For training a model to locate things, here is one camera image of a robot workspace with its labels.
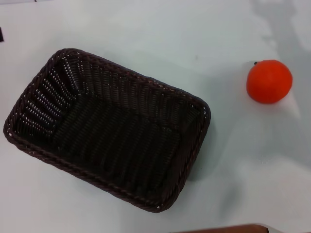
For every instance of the dark brown woven basket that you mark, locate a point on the dark brown woven basket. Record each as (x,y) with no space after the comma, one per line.
(116,136)

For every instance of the orange fruit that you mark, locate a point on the orange fruit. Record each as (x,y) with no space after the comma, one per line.
(268,82)

